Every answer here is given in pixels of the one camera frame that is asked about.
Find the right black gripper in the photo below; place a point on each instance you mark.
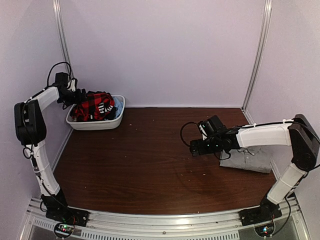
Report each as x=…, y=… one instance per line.
x=202, y=151

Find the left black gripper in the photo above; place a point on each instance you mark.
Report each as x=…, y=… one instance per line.
x=78, y=99

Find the red black plaid shirt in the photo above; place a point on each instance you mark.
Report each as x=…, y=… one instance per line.
x=94, y=108

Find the white plastic laundry basket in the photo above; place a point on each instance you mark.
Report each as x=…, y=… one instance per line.
x=98, y=125

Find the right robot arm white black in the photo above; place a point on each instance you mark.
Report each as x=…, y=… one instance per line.
x=296, y=134

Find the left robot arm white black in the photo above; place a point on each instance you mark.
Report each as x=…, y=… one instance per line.
x=31, y=131

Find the black shirt in basket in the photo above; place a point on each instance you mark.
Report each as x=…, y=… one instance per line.
x=95, y=92

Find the folded grey button shirt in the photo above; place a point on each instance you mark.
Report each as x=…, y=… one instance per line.
x=255, y=158

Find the light blue shirt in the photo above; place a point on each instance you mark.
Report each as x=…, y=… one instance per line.
x=116, y=110

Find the right circuit board with leds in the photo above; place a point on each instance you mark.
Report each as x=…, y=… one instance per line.
x=265, y=230

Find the circuit board with leds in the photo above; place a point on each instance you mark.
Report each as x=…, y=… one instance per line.
x=63, y=230
x=265, y=230

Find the left circuit board with leds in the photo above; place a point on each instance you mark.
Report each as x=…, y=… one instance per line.
x=63, y=230

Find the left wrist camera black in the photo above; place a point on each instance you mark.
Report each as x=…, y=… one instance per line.
x=65, y=81

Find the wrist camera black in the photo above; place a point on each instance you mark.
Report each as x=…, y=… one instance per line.
x=65, y=81
x=211, y=126

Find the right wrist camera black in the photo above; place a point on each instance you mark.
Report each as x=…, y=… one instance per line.
x=211, y=126

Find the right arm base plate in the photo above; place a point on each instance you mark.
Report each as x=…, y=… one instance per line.
x=256, y=215

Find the left aluminium frame post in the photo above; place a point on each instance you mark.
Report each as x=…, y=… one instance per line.
x=61, y=31

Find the aluminium frame post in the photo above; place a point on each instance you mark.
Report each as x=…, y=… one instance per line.
x=61, y=31
x=264, y=31

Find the front aluminium rail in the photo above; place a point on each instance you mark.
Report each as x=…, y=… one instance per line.
x=221, y=225

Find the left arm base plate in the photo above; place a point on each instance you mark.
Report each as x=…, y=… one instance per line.
x=68, y=215

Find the right aluminium frame post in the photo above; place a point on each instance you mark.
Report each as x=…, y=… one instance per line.
x=264, y=31

